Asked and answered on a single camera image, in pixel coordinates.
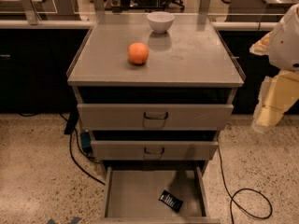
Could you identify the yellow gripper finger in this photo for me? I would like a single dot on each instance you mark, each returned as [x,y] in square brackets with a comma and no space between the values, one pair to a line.
[261,47]
[277,95]

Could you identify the grey top drawer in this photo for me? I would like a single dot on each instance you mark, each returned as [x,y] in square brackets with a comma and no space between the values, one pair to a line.
[154,117]

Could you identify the grey drawer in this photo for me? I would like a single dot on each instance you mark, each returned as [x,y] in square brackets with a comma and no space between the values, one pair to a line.
[154,150]
[132,196]
[154,117]

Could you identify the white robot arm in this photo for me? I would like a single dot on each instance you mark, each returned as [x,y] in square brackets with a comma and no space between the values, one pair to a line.
[284,42]

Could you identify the grey metal drawer cabinet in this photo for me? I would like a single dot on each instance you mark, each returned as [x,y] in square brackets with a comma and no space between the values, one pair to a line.
[188,65]

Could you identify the grey open bottom drawer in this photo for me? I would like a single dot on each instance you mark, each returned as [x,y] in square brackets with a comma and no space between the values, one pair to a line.
[132,196]

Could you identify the grey middle drawer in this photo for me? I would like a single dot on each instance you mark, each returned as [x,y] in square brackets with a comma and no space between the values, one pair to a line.
[154,150]

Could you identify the steel counter background right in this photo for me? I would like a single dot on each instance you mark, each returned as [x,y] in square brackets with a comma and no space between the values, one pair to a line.
[258,10]

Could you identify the white bowl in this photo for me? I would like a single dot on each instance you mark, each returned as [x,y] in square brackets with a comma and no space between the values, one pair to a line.
[160,21]

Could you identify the orange fruit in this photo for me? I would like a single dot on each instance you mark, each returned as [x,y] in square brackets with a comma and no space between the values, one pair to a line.
[138,53]

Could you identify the black snack packet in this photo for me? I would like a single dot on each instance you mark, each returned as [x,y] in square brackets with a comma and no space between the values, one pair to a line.
[171,201]

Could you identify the blue power adapter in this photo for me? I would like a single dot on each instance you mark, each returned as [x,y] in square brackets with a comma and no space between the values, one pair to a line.
[86,142]

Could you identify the steel table background left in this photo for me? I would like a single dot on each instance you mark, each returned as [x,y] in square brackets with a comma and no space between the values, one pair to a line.
[48,10]

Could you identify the white counter rail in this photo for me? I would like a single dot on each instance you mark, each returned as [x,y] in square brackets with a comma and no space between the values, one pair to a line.
[218,25]

